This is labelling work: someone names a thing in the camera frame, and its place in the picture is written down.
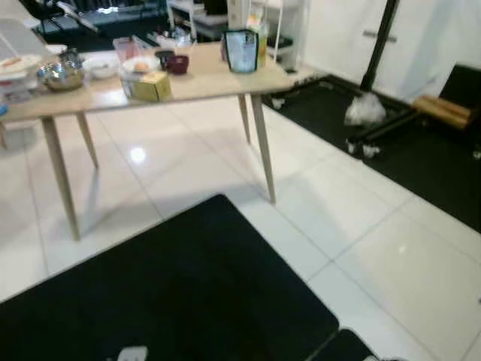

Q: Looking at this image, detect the black floor mat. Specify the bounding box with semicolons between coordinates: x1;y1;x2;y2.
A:
307;328;378;361
263;74;481;234
0;193;340;361

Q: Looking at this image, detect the wooden block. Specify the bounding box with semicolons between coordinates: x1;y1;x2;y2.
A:
412;95;472;130

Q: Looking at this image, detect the black case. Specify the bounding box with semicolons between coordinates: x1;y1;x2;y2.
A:
440;64;481;114

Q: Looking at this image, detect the clear plastic bag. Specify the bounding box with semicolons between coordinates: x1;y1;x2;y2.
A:
344;92;389;127

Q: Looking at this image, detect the black stand with casters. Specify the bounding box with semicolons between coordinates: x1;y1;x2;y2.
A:
344;0;422;160

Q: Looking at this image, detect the white shelf rack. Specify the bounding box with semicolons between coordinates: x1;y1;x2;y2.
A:
225;0;307;74

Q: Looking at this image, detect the yellow green carton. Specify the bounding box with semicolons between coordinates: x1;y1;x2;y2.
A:
256;19;270;68

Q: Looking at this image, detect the blue snack bag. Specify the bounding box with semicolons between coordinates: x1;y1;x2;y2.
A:
223;29;260;74

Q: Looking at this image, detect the light wooden table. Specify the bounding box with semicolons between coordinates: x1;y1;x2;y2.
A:
0;41;295;243

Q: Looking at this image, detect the maroon bowl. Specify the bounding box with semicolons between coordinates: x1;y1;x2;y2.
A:
165;54;190;75

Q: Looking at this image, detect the small dark bowl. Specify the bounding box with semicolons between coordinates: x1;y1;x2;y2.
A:
154;49;175;70

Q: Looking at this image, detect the yellow cardboard box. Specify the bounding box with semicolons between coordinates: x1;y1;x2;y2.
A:
122;71;172;103

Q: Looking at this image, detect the pink plastic cup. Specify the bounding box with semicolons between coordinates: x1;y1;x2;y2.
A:
113;38;138;65

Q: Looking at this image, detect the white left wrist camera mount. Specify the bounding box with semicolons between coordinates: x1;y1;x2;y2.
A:
116;345;150;361

